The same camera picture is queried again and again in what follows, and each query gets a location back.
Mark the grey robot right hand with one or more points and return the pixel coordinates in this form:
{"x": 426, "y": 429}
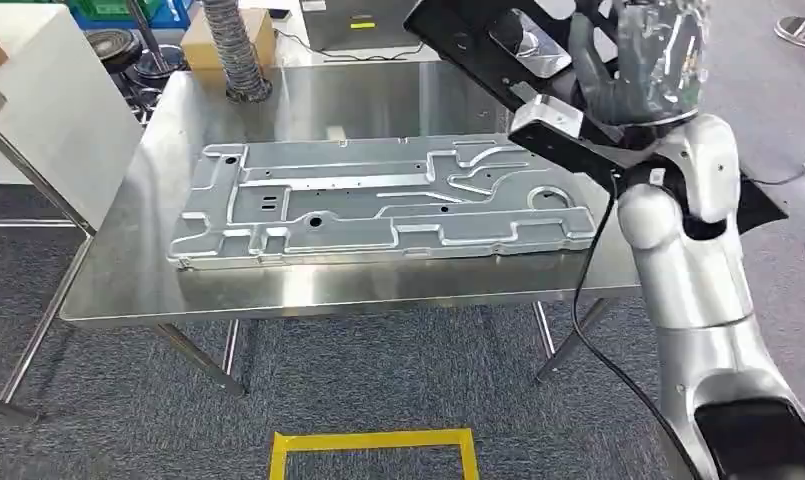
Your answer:
{"x": 640, "y": 73}

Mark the black plastic panel with cutouts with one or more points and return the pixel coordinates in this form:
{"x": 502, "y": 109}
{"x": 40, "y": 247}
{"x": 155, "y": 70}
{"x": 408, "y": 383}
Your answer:
{"x": 455, "y": 36}

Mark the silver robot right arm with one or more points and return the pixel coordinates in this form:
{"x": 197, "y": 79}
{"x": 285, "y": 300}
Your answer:
{"x": 693, "y": 278}

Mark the silver stanchion base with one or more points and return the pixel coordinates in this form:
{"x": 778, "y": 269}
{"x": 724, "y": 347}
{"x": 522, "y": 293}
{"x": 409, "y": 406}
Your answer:
{"x": 803, "y": 30}

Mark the grey metal box yellow label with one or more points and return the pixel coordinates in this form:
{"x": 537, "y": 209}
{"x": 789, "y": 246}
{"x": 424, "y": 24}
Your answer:
{"x": 369, "y": 23}

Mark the stamped silver metal panel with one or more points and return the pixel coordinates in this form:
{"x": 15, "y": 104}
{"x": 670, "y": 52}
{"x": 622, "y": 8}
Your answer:
{"x": 375, "y": 218}

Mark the stainless steel table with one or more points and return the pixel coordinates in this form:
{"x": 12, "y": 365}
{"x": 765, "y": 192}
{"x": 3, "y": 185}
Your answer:
{"x": 349, "y": 285}

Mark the brown cardboard box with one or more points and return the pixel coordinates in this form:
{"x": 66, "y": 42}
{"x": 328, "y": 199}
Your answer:
{"x": 200, "y": 46}

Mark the yellow floor tape square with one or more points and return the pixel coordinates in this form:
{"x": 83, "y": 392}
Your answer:
{"x": 375, "y": 438}

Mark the blue crate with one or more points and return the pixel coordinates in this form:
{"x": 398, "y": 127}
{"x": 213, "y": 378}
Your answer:
{"x": 170, "y": 16}

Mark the black round metal part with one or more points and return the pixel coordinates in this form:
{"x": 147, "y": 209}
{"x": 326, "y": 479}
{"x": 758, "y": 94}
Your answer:
{"x": 160, "y": 66}

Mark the black round speaker part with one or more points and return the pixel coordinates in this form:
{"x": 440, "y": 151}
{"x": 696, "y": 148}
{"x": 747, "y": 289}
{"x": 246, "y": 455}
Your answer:
{"x": 114, "y": 48}

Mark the green crate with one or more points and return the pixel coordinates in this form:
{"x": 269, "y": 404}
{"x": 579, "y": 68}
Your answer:
{"x": 110, "y": 8}

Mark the white cabinet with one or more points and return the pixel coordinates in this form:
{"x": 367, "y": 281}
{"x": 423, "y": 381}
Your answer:
{"x": 57, "y": 99}

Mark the grey side table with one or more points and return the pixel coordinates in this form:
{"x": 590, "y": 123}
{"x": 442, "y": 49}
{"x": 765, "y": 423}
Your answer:
{"x": 38, "y": 182}

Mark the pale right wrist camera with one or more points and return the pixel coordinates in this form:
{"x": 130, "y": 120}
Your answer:
{"x": 548, "y": 119}

